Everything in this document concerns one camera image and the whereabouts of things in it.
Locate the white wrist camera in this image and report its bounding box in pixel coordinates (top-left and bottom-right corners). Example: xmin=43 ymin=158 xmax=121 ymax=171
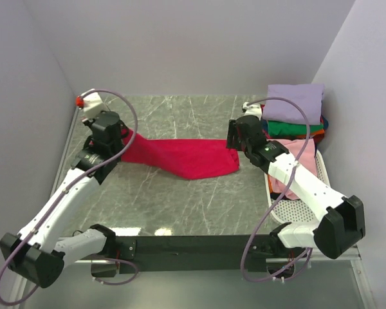
xmin=242 ymin=102 xmax=262 ymax=120
xmin=75 ymin=92 xmax=107 ymax=119

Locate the folded green t shirt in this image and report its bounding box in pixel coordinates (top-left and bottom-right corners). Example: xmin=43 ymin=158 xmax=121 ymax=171
xmin=267 ymin=121 xmax=308 ymax=136

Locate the orange garment in basket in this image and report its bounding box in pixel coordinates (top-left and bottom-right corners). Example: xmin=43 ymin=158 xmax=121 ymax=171
xmin=268 ymin=175 xmax=275 ymax=194

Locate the crimson red t shirt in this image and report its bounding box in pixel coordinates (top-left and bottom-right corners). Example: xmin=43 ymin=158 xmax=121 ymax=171
xmin=121 ymin=134 xmax=240 ymax=180

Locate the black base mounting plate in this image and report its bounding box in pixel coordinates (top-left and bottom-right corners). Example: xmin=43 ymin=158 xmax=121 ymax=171
xmin=77 ymin=234 xmax=297 ymax=277

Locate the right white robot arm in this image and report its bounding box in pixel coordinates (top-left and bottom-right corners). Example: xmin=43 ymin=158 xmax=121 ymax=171
xmin=226 ymin=115 xmax=365 ymax=259

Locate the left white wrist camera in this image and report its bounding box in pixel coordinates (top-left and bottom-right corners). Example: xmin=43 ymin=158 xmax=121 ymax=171
xmin=75 ymin=92 xmax=107 ymax=119

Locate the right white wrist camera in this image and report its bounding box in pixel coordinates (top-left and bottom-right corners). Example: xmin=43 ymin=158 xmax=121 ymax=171
xmin=242 ymin=102 xmax=262 ymax=120

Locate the folded lavender t shirt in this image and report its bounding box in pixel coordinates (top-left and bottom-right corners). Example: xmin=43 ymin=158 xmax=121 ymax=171
xmin=262 ymin=83 xmax=325 ymax=125

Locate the pink t shirt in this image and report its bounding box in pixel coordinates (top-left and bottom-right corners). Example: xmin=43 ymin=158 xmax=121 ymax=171
xmin=270 ymin=139 xmax=318 ymax=200

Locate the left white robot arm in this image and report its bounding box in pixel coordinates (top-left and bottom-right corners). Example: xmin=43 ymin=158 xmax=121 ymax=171
xmin=0 ymin=111 xmax=129 ymax=288

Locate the folded dark red t shirt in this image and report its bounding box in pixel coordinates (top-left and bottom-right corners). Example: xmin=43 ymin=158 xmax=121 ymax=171
xmin=255 ymin=104 xmax=329 ymax=142

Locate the white perforated laundry basket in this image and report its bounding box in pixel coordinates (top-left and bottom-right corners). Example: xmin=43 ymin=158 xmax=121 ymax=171
xmin=270 ymin=151 xmax=330 ymax=224

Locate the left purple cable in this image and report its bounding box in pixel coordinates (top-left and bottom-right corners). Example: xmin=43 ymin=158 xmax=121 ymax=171
xmin=0 ymin=88 xmax=140 ymax=305

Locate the aluminium extrusion rail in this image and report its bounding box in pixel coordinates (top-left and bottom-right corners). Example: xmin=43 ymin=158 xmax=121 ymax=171
xmin=75 ymin=245 xmax=362 ymax=264

